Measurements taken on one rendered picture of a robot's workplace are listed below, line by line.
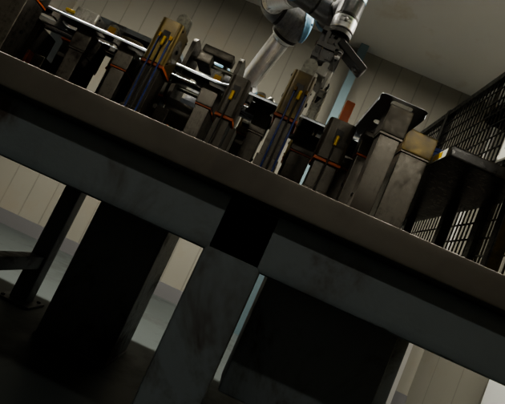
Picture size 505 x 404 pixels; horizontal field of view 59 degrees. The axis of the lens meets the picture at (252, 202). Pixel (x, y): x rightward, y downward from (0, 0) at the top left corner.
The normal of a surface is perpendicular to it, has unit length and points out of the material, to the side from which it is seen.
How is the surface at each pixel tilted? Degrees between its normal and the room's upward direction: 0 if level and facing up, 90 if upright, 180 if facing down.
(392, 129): 90
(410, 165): 90
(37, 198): 90
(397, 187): 90
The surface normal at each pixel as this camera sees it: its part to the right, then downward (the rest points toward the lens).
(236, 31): 0.00, -0.14
